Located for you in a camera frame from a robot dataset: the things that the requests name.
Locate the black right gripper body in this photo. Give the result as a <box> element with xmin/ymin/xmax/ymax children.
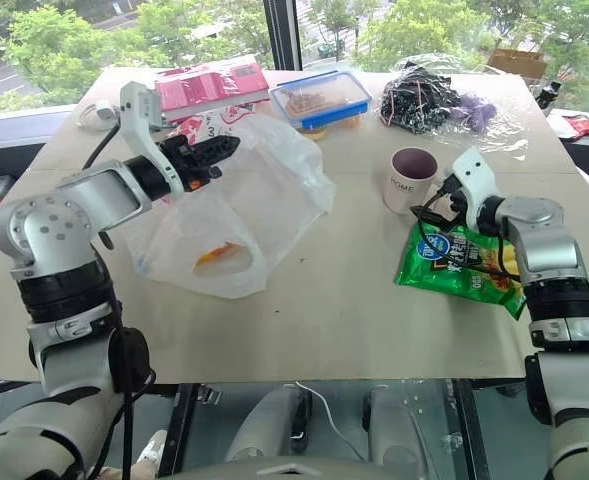
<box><xmin>436</xmin><ymin>174</ymin><xmax>470</xmax><ymax>227</ymax></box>

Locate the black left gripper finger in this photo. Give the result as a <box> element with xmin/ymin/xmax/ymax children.
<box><xmin>198</xmin><ymin>148</ymin><xmax>238</xmax><ymax>168</ymax></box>
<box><xmin>192</xmin><ymin>134</ymin><xmax>241</xmax><ymax>154</ymax></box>

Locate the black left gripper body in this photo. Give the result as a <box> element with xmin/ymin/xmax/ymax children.
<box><xmin>161</xmin><ymin>134</ymin><xmax>224</xmax><ymax>194</ymax></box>

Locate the translucent white plastic bag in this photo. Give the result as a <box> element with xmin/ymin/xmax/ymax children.
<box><xmin>125</xmin><ymin>111</ymin><xmax>338</xmax><ymax>301</ymax></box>

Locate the red printed plastic bag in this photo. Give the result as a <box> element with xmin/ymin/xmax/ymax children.
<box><xmin>172</xmin><ymin>105</ymin><xmax>258</xmax><ymax>147</ymax></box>

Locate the green snack chip bag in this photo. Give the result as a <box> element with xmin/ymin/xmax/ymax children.
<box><xmin>393</xmin><ymin>221</ymin><xmax>528</xmax><ymax>322</ymax></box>

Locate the clear bag of black items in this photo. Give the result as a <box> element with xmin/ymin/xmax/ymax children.
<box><xmin>377</xmin><ymin>53</ymin><xmax>531</xmax><ymax>162</ymax></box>

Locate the white mug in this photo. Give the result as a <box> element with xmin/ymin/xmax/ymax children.
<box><xmin>383</xmin><ymin>146</ymin><xmax>448</xmax><ymax>217</ymax></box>

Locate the pink box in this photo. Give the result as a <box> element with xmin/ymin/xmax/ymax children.
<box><xmin>152</xmin><ymin>61</ymin><xmax>271</xmax><ymax>124</ymax></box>

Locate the purple fuzzy item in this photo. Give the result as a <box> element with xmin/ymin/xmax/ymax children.
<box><xmin>447</xmin><ymin>91</ymin><xmax>499</xmax><ymax>135</ymax></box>

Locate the blue-rimmed clear food container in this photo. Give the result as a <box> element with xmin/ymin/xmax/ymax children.
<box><xmin>268</xmin><ymin>69</ymin><xmax>374</xmax><ymax>134</ymax></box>

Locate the small black device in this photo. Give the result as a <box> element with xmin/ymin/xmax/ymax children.
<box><xmin>532</xmin><ymin>78</ymin><xmax>564</xmax><ymax>110</ymax></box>

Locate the brown cardboard box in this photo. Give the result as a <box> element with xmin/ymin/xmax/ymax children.
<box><xmin>487</xmin><ymin>46</ymin><xmax>549</xmax><ymax>80</ymax></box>

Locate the red and white packet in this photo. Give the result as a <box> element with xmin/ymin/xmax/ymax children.
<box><xmin>559</xmin><ymin>113</ymin><xmax>589</xmax><ymax>140</ymax></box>

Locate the grey robot leg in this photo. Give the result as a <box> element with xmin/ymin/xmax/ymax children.
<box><xmin>222</xmin><ymin>385</ymin><xmax>316</xmax><ymax>464</ymax></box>
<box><xmin>362</xmin><ymin>385</ymin><xmax>458</xmax><ymax>480</ymax></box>

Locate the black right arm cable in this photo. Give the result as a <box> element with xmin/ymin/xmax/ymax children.
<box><xmin>416</xmin><ymin>192</ymin><xmax>523</xmax><ymax>284</ymax></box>

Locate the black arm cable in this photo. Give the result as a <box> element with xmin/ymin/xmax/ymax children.
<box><xmin>416</xmin><ymin>192</ymin><xmax>523</xmax><ymax>284</ymax></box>
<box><xmin>80</xmin><ymin>117</ymin><xmax>158</xmax><ymax>480</ymax></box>

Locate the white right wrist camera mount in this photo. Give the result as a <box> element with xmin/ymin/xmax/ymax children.
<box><xmin>450</xmin><ymin>146</ymin><xmax>499</xmax><ymax>235</ymax></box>

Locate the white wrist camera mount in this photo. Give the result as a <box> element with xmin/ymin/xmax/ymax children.
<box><xmin>119</xmin><ymin>81</ymin><xmax>186</xmax><ymax>197</ymax></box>
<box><xmin>450</xmin><ymin>146</ymin><xmax>499</xmax><ymax>235</ymax></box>

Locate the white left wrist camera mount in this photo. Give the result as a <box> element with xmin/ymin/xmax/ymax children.
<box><xmin>119</xmin><ymin>81</ymin><xmax>186</xmax><ymax>197</ymax></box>

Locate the white charger with cable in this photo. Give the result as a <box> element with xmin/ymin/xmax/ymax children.
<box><xmin>75</xmin><ymin>99</ymin><xmax>121</xmax><ymax>132</ymax></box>

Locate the black window frame post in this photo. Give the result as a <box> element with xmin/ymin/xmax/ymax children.
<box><xmin>262</xmin><ymin>0</ymin><xmax>304</xmax><ymax>72</ymax></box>

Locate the thin white cable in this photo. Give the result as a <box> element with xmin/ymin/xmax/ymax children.
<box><xmin>293</xmin><ymin>380</ymin><xmax>368</xmax><ymax>464</ymax></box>

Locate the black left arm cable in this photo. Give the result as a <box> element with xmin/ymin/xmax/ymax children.
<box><xmin>80</xmin><ymin>117</ymin><xmax>158</xmax><ymax>480</ymax></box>

